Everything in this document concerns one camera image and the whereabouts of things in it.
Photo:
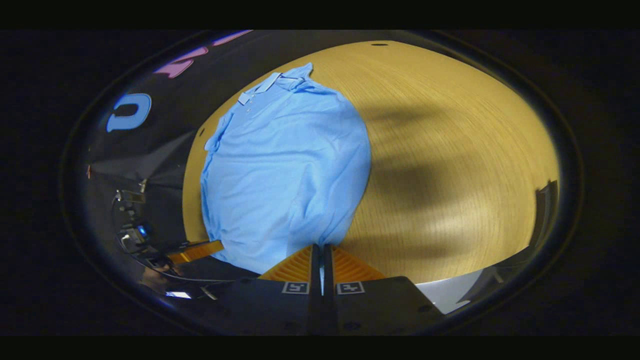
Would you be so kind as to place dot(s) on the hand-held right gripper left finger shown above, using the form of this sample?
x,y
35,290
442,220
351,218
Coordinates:
x,y
280,305

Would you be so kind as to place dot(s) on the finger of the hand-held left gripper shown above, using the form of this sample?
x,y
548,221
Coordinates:
x,y
197,251

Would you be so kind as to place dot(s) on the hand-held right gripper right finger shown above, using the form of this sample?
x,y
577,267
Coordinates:
x,y
370,305

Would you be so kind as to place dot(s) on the light blue T-shirt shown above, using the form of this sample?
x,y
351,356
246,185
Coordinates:
x,y
285,165

